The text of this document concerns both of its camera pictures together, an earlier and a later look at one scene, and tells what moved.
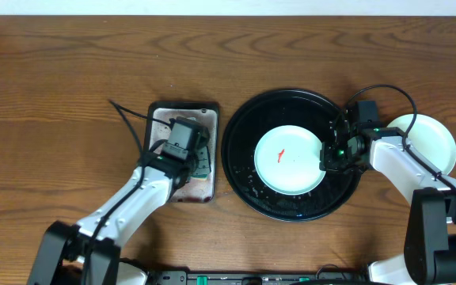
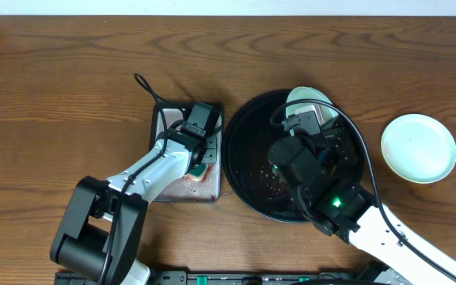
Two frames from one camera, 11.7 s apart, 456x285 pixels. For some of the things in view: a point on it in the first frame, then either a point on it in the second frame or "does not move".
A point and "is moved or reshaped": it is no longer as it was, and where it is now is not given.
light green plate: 431,138 does not move
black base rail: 201,278 does not move
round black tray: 242,133 does not move
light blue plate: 287,160 is moved or reshaped
